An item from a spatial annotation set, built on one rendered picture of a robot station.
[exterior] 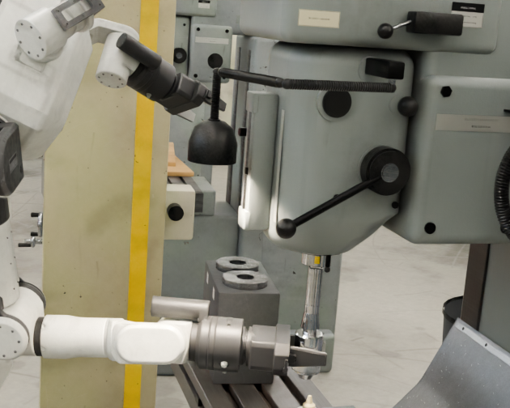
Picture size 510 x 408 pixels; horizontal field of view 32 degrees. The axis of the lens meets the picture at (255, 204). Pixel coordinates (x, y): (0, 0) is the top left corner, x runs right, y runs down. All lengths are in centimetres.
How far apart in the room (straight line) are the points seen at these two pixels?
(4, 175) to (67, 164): 171
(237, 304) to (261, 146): 45
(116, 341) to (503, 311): 68
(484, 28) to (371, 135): 22
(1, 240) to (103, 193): 169
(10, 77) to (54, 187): 165
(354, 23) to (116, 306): 212
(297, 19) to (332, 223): 31
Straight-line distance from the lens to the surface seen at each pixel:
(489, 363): 165
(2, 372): 194
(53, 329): 148
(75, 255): 313
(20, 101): 143
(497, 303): 165
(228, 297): 168
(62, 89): 148
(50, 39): 137
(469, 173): 136
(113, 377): 331
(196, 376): 177
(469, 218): 138
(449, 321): 334
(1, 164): 135
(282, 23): 123
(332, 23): 124
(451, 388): 170
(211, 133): 126
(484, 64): 136
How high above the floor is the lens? 167
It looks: 12 degrees down
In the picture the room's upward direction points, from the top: 4 degrees clockwise
